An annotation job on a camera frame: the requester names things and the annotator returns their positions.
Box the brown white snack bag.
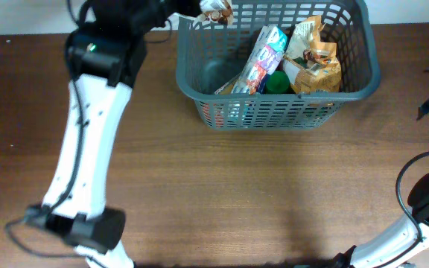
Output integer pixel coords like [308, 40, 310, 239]
[196, 0, 234, 25]

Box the red spaghetti packet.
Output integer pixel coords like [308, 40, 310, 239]
[201, 74, 240, 128]

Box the Kleenex tissue multipack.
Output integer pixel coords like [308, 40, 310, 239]
[231, 25, 287, 95]

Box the orange snack bag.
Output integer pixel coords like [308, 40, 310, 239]
[280, 15, 342, 94]

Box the green lid jar with label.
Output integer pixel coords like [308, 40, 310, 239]
[265, 71, 290, 94]

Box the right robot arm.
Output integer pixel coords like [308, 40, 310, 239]
[329, 151, 429, 267]

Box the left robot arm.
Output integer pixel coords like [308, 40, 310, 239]
[22, 0, 209, 267]

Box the grey plastic basket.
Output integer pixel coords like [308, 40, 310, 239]
[176, 0, 381, 130]

